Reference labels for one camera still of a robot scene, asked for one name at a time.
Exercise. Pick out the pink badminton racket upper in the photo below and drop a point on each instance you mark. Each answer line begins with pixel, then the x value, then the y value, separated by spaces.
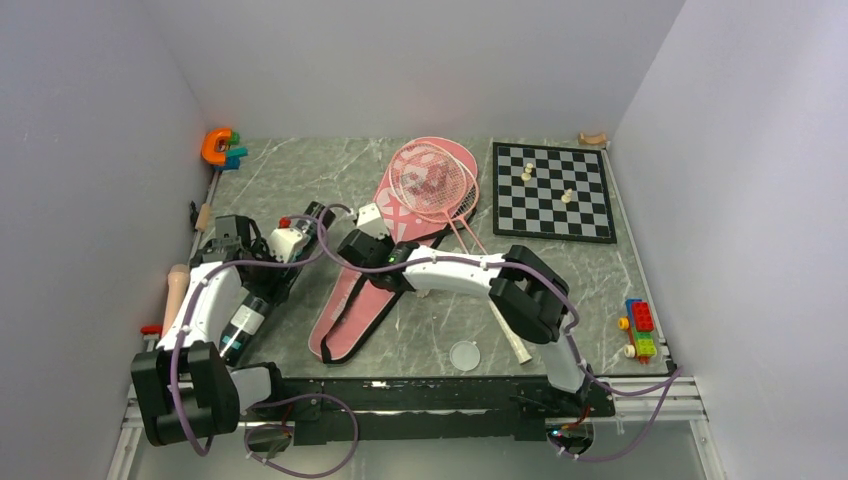
pixel 416 149

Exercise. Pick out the red clamp knob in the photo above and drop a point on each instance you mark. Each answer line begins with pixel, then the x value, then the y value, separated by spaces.
pixel 155 330

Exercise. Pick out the black shuttlecock tube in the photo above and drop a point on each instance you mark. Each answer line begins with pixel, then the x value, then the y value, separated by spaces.
pixel 251 313

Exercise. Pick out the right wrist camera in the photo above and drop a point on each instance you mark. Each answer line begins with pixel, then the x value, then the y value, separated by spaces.
pixel 371 222

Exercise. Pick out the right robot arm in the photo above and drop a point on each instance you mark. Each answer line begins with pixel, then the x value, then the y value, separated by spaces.
pixel 529 295

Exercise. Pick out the pink badminton racket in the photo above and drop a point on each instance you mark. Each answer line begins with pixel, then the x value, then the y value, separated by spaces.
pixel 416 149
pixel 435 187

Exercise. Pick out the orange C-shaped toy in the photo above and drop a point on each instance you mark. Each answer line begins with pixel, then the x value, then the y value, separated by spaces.
pixel 215 146

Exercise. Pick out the small wooden arch block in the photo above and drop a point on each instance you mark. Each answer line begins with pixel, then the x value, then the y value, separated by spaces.
pixel 598 140

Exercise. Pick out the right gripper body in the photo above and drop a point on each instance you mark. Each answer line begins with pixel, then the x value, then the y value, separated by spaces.
pixel 372 278

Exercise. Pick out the pink badminton racket lower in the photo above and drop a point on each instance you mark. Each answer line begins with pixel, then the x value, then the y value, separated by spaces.
pixel 435 187

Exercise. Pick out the white chess piece pair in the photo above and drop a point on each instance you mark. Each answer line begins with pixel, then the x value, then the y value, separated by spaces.
pixel 527 174

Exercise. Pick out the teal blue toy block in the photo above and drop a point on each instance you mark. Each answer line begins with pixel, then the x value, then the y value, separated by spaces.
pixel 234 152

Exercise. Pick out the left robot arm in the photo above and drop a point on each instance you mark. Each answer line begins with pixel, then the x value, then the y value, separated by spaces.
pixel 185 390

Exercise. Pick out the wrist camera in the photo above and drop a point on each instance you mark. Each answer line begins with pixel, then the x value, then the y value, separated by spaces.
pixel 288 239
pixel 371 222

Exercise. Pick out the clear tube lid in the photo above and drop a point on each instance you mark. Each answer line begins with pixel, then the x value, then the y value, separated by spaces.
pixel 465 356

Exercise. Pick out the colourful toy brick stack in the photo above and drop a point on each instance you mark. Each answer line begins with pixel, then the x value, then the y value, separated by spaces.
pixel 639 326

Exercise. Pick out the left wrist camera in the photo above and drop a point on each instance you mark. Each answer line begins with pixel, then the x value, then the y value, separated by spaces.
pixel 288 239

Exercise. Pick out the black white chessboard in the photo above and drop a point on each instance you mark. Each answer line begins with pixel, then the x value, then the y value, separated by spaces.
pixel 534 209

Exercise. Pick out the beige toy microphone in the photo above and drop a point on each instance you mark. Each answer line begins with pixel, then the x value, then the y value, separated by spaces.
pixel 178 280

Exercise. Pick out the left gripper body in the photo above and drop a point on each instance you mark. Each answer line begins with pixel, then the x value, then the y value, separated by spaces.
pixel 260 251

